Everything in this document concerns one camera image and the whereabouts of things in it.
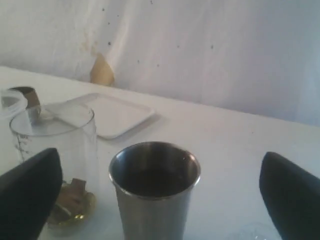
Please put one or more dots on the clear measuring cup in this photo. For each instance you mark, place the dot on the clear measuring cup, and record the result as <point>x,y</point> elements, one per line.
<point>70,129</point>

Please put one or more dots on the stainless steel cup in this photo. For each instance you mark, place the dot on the stainless steel cup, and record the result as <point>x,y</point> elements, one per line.
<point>153,182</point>

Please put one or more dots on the brown wooden cup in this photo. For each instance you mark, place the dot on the brown wooden cup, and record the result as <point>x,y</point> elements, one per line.
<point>33,102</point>

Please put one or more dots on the translucent plastic tub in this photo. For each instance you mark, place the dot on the translucent plastic tub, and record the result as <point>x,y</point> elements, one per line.
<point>12,102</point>

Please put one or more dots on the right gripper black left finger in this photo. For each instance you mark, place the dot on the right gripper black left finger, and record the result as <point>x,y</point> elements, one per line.
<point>28,193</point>

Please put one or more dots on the brown object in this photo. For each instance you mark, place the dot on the brown object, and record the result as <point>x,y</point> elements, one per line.
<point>73,206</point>

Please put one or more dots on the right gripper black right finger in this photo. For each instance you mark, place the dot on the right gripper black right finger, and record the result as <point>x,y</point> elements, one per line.
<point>291,196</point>

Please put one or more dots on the white rectangular tray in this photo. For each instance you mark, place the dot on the white rectangular tray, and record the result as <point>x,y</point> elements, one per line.
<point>113,116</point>

